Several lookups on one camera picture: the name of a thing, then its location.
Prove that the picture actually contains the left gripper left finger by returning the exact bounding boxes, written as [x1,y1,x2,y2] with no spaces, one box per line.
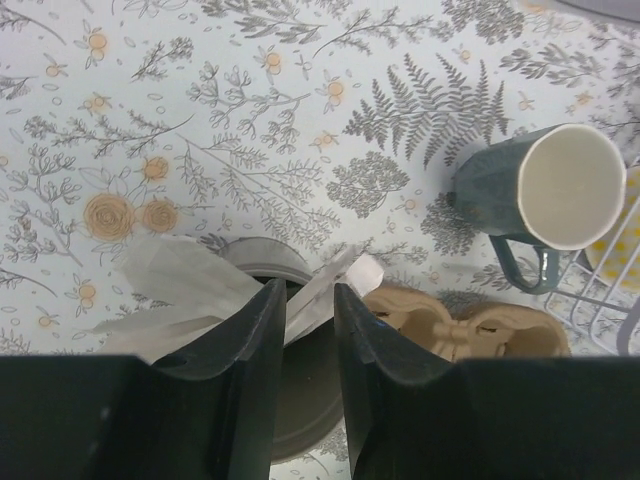
[1,279,286,479]

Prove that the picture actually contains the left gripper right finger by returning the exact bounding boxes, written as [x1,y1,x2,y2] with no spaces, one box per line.
[334,284,639,479]

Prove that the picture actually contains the single white straw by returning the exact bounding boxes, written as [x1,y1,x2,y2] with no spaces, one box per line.
[284,247,384,346]

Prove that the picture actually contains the brown cardboard cup carrier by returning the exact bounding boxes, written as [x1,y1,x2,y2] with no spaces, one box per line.
[363,286,571,362]

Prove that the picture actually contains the grey straw holder cup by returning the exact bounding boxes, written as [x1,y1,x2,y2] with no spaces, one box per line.
[220,237,343,464]

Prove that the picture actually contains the yellow patterned bowl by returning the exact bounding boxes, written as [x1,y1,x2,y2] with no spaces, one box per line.
[585,165,639,292]

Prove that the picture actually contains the blue ceramic mug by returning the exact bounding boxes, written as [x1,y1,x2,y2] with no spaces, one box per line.
[453,124,626,295]

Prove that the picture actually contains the white wire dish rack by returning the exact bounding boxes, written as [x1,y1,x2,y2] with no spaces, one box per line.
[542,154,640,357]

